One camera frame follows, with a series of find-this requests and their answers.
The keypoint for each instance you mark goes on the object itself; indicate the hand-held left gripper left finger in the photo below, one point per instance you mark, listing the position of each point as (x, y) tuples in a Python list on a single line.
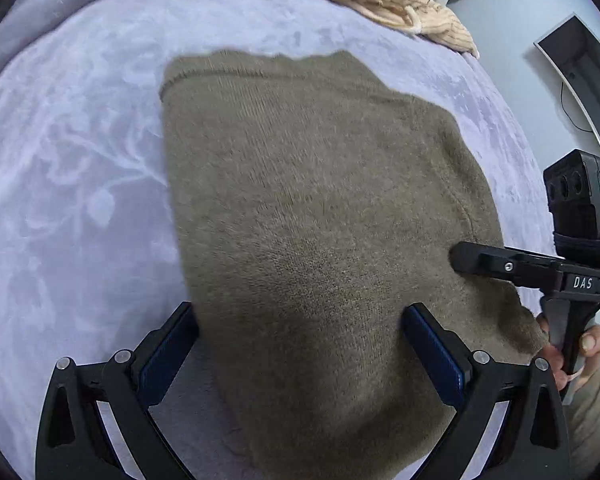
[(165, 360)]

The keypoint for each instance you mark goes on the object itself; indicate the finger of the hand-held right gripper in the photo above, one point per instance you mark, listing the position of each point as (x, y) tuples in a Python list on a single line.
[(500, 262)]

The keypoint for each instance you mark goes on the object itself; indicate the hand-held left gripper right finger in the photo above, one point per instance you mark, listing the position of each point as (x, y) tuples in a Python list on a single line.
[(435, 355)]

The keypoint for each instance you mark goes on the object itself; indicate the olive knit sweater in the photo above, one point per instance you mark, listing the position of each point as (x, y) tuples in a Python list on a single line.
[(320, 260)]

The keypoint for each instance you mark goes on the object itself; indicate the person's right forearm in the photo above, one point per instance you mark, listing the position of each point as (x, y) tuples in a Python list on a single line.
[(592, 425)]

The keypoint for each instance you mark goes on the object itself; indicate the person's right hand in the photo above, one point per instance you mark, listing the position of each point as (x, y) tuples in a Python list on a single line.
[(592, 342)]

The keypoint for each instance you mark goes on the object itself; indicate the white framed monitor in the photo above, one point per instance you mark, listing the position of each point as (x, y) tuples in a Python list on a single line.
[(582, 85)]

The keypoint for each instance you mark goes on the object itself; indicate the lavender plush blanket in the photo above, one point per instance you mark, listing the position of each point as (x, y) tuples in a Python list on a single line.
[(80, 185)]

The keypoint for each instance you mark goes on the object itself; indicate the grey plush cloth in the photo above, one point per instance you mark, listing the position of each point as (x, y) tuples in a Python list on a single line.
[(55, 5)]

